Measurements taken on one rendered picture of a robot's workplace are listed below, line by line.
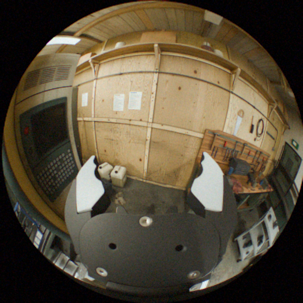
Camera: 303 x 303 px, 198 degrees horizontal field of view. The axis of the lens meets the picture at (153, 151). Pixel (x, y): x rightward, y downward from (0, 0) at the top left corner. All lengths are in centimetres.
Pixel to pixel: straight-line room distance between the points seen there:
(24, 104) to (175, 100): 171
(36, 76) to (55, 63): 17
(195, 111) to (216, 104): 38
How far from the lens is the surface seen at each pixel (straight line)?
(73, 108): 260
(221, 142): 172
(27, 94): 78
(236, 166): 177
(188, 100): 155
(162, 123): 158
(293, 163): 364
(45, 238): 114
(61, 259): 126
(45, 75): 84
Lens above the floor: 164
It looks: 29 degrees down
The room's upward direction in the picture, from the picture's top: 8 degrees clockwise
